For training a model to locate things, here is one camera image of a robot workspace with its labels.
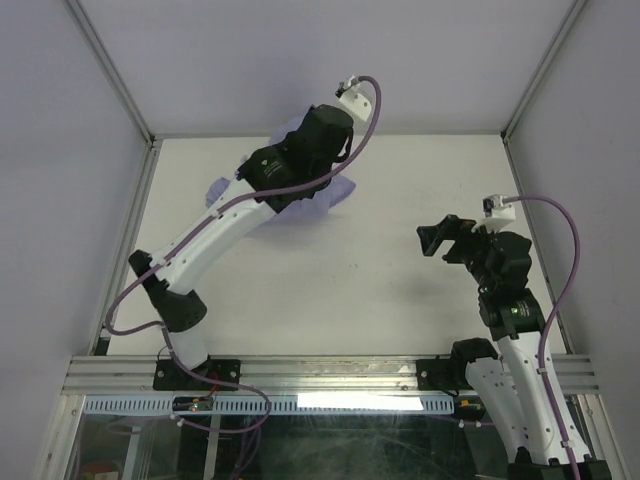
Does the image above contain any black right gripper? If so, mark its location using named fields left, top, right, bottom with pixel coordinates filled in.
left=415, top=213, right=501, bottom=290

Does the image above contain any lilac zip-up jacket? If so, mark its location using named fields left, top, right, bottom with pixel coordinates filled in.
left=234, top=115, right=356, bottom=224

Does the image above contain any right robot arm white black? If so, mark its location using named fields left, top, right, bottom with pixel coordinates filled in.
left=416, top=215, right=612, bottom=479

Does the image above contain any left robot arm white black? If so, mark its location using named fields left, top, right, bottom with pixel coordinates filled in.
left=129, top=104, right=354, bottom=389

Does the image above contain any black orange power connector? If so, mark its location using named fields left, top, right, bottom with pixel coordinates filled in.
left=452, top=398, right=486, bottom=421

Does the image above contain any small black circuit board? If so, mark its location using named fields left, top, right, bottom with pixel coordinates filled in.
left=172, top=396, right=215, bottom=412

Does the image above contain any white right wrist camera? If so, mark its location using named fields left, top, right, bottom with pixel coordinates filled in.
left=478, top=195, right=516, bottom=233

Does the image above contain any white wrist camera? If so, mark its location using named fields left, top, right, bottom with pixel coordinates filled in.
left=478, top=195, right=516, bottom=233
left=335, top=76, right=373, bottom=122

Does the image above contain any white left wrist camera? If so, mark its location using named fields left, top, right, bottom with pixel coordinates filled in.
left=335, top=76, right=373, bottom=122

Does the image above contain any right aluminium side rail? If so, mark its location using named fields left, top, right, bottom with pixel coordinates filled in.
left=503, top=136, right=581, bottom=353

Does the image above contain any aluminium side rail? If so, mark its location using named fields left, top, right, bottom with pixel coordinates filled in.
left=503, top=136, right=581, bottom=353
left=86, top=138, right=162, bottom=355

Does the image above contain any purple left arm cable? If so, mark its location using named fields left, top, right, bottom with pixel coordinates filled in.
left=105, top=74, right=384, bottom=431

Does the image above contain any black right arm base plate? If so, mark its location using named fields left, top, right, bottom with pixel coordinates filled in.
left=415, top=356, right=473, bottom=394

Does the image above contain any left aluminium side rail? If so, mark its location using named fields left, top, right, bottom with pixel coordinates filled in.
left=86, top=138, right=162, bottom=355

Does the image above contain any left aluminium corner post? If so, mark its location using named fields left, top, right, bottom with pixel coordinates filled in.
left=63, top=0, right=155, bottom=145

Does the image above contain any aluminium corner post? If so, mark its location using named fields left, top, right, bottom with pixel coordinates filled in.
left=63, top=0, right=155, bottom=145
left=501, top=0, right=589, bottom=141

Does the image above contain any right aluminium corner post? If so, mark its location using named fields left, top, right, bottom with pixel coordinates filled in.
left=501, top=0, right=589, bottom=141

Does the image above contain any grey slotted cable duct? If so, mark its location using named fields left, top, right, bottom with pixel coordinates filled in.
left=84, top=392, right=454, bottom=416

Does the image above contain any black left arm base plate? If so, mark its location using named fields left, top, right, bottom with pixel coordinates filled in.
left=152, top=357, right=241, bottom=392

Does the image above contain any aluminium front frame rail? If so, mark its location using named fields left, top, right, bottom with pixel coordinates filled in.
left=63, top=353, right=600, bottom=397

